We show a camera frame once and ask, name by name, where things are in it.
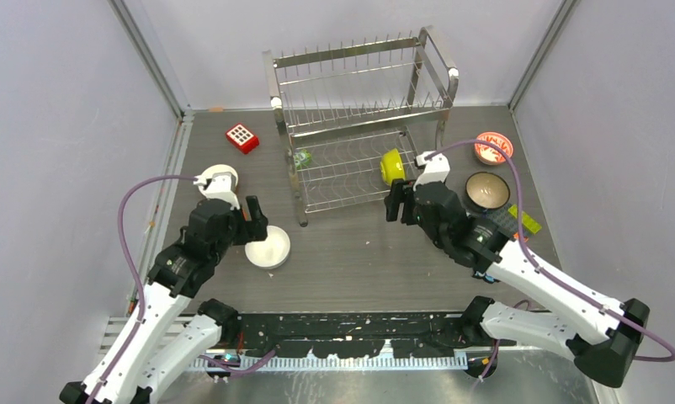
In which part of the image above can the yellow bowl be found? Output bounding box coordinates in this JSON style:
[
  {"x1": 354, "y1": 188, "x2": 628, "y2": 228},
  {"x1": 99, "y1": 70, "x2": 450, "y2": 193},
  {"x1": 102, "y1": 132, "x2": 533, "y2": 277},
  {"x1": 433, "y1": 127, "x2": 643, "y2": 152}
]
[{"x1": 380, "y1": 148, "x2": 406, "y2": 187}]

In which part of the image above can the dark blue bowl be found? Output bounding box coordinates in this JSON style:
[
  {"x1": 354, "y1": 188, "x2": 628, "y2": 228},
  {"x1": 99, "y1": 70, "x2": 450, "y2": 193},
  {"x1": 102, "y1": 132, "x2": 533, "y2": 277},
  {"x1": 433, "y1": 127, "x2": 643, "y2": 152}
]
[{"x1": 465, "y1": 172, "x2": 511, "y2": 211}]

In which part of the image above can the red white patterned bowl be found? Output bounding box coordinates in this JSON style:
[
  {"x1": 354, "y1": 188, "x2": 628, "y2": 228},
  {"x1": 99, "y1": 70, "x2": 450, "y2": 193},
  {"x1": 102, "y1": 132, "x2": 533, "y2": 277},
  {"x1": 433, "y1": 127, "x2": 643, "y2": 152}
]
[{"x1": 474, "y1": 132, "x2": 514, "y2": 166}]

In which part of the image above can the steel two-tier dish rack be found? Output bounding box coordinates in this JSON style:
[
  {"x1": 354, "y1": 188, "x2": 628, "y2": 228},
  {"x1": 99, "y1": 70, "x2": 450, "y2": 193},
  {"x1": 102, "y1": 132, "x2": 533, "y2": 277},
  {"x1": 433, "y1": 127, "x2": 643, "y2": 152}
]
[{"x1": 263, "y1": 25, "x2": 460, "y2": 226}]

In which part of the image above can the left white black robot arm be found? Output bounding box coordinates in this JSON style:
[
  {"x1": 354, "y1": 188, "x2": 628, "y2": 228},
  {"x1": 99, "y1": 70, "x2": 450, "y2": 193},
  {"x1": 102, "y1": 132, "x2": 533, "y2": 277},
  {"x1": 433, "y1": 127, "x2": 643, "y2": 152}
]
[{"x1": 59, "y1": 195, "x2": 268, "y2": 403}]

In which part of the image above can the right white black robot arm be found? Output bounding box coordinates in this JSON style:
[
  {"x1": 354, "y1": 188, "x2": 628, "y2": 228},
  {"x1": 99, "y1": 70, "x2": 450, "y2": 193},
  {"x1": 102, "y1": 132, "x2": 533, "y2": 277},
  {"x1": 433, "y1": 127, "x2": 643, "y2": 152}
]
[{"x1": 385, "y1": 179, "x2": 650, "y2": 388}]

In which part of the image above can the white bowl brown outside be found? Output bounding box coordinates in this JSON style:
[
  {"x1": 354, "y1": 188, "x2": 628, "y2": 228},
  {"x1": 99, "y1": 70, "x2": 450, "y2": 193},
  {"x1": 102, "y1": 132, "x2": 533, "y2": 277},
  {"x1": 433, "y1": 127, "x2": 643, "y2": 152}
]
[{"x1": 194, "y1": 164, "x2": 239, "y2": 198}]

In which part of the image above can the grey building block plate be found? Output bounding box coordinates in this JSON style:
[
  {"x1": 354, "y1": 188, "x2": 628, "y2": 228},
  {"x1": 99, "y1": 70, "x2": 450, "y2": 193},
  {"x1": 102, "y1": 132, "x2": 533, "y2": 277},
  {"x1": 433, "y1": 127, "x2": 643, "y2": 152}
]
[{"x1": 485, "y1": 204, "x2": 534, "y2": 239}]

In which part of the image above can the small green patterned object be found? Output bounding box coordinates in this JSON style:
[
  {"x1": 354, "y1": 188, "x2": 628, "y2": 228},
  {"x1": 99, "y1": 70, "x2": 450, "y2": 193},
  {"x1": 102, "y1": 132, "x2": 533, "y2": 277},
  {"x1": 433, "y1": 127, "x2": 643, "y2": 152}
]
[{"x1": 293, "y1": 149, "x2": 312, "y2": 170}]

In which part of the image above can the blue cartoon sticker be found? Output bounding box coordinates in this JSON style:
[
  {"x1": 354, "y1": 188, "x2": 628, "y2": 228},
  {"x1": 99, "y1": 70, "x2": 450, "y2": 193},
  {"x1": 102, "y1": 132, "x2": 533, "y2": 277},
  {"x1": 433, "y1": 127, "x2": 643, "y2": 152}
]
[{"x1": 472, "y1": 271, "x2": 497, "y2": 284}]

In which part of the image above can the red white grid block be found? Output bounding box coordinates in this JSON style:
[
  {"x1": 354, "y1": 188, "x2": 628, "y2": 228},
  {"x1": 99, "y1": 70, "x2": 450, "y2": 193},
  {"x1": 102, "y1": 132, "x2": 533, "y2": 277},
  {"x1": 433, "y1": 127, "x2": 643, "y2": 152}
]
[{"x1": 225, "y1": 123, "x2": 260, "y2": 155}]

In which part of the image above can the lime green brick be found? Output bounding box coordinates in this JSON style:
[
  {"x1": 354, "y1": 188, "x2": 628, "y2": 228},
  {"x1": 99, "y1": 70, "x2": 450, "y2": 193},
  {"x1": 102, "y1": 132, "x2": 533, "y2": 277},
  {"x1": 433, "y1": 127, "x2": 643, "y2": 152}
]
[{"x1": 508, "y1": 205, "x2": 542, "y2": 235}]

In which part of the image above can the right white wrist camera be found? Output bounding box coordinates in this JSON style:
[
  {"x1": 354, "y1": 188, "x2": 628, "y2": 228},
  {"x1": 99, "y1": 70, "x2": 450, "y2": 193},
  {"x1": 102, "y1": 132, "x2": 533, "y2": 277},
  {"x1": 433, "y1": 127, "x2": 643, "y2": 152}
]
[{"x1": 414, "y1": 151, "x2": 450, "y2": 188}]

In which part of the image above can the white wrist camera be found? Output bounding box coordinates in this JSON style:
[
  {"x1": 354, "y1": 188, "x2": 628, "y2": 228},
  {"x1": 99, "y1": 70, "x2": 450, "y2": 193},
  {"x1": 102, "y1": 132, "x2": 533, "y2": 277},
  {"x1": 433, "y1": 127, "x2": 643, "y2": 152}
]
[
  {"x1": 414, "y1": 151, "x2": 450, "y2": 188},
  {"x1": 194, "y1": 172, "x2": 240, "y2": 210}
]

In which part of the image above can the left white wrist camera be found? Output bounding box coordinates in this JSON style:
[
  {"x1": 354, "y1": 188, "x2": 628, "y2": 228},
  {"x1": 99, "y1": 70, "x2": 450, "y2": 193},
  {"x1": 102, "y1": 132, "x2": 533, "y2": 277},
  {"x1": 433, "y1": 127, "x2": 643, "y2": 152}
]
[{"x1": 194, "y1": 172, "x2": 240, "y2": 210}]

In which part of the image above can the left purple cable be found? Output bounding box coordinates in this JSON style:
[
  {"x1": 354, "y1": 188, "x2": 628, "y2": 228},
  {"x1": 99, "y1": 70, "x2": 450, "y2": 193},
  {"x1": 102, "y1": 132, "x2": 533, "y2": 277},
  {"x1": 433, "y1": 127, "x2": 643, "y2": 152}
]
[{"x1": 83, "y1": 174, "x2": 277, "y2": 404}]

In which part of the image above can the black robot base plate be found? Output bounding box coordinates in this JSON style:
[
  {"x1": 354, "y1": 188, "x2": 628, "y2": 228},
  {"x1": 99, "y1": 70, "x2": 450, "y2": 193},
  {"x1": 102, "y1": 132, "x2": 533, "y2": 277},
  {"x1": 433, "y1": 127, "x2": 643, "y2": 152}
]
[{"x1": 215, "y1": 311, "x2": 493, "y2": 359}]

